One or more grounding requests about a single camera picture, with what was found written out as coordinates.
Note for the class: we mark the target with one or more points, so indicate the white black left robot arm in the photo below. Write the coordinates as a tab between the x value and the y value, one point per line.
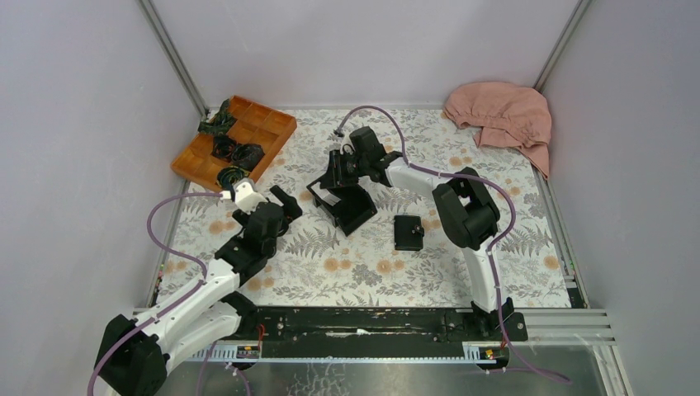
137	354

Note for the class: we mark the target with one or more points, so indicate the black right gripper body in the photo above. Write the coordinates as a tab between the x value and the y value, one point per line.
347	167

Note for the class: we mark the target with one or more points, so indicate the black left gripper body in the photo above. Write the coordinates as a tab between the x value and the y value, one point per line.
243	218

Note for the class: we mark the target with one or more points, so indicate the green patterned rolled sock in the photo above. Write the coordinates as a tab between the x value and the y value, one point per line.
227	177

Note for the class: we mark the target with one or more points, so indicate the orange compartment tray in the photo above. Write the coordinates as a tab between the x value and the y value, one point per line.
240	140

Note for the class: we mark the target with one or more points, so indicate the pink cloth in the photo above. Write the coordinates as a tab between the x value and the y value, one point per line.
509	116

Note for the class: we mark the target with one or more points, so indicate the white card stack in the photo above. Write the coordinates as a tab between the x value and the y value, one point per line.
328	197

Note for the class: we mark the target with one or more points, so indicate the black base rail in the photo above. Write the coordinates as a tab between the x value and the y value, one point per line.
374	333

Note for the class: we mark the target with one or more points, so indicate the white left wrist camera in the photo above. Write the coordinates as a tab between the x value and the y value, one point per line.
245	196

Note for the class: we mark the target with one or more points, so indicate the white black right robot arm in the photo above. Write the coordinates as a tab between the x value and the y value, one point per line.
467	212

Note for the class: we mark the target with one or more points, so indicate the dark patterned rolled sock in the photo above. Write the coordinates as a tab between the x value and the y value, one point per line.
220	124

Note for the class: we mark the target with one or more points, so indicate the black plastic card box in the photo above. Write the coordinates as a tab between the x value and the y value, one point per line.
354	209

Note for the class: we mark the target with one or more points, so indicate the black rolled sock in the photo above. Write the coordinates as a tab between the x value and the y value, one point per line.
247	156

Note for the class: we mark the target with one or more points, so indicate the black leather card holder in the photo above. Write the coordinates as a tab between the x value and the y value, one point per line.
408	233

